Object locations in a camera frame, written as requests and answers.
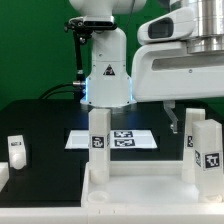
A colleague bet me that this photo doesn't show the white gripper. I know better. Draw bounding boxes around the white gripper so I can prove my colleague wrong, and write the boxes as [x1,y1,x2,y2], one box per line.
[132,41,224,134]

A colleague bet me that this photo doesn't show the white desk top panel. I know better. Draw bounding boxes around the white desk top panel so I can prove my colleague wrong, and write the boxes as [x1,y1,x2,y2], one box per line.
[81,161,224,213]

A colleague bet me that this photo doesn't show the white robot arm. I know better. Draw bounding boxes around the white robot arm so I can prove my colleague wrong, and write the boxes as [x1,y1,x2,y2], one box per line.
[67,0,224,132]

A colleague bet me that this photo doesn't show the white left corner block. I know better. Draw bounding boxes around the white left corner block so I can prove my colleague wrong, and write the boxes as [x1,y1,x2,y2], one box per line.
[0,162,9,192]

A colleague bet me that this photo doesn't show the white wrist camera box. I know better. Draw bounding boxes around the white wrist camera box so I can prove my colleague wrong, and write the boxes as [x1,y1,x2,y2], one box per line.
[137,7,195,45]

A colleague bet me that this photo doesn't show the black cables behind base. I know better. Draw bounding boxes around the black cables behind base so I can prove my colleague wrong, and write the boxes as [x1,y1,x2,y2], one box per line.
[38,83,83,100]

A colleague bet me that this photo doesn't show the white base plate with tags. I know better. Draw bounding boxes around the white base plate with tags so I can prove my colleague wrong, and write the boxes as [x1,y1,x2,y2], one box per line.
[65,130,157,149]

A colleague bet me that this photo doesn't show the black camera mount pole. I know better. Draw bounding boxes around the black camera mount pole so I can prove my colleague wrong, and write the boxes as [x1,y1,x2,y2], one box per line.
[73,32,85,82]

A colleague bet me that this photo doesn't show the black camera on mount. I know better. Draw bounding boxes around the black camera on mount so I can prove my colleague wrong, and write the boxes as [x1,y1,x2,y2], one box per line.
[64,16,117,33]

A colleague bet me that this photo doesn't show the white front rail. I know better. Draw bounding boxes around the white front rail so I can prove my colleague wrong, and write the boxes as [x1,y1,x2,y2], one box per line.
[0,207,224,224]

